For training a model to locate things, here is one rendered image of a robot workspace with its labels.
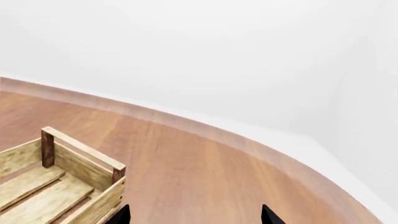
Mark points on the wooden slatted tray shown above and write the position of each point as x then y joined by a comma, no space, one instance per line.
56,186

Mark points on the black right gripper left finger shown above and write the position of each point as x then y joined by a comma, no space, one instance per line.
123,216

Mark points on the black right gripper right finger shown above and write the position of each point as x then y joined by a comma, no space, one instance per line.
270,217

